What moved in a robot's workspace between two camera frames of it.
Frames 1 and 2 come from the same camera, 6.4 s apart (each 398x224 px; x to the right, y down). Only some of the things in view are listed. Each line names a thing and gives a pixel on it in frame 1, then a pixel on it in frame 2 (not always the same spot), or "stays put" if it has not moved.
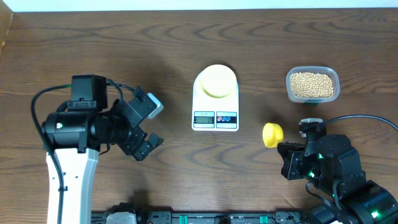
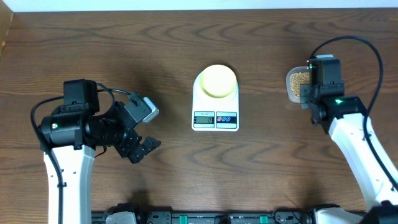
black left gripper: (132, 143) stays put
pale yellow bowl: (218, 81) stays put
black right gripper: (291, 158) -> (305, 90)
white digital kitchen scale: (211, 114) stays put
